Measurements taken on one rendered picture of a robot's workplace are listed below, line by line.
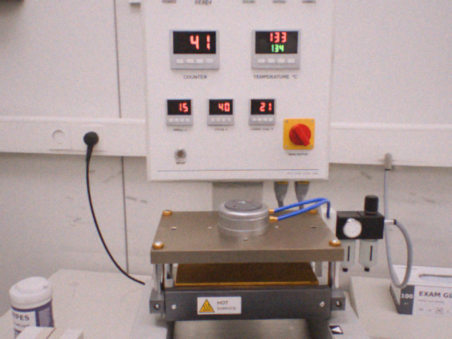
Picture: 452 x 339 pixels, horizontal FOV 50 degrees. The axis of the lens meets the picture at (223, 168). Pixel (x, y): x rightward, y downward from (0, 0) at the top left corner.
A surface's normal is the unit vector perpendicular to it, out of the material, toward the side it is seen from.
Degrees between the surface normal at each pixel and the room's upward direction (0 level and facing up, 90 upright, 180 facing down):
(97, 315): 0
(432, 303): 90
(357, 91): 90
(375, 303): 0
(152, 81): 90
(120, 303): 0
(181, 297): 90
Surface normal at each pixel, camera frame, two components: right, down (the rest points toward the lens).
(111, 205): -0.18, 0.22
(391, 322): 0.00, -0.98
